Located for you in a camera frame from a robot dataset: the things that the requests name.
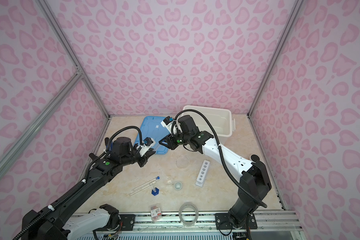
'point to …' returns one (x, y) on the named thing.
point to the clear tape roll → (188, 224)
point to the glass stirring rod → (139, 190)
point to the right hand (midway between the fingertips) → (162, 140)
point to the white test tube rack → (202, 173)
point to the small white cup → (177, 185)
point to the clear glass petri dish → (182, 161)
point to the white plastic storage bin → (220, 119)
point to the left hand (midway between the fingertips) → (153, 147)
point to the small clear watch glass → (169, 183)
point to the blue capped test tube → (157, 178)
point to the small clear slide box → (155, 213)
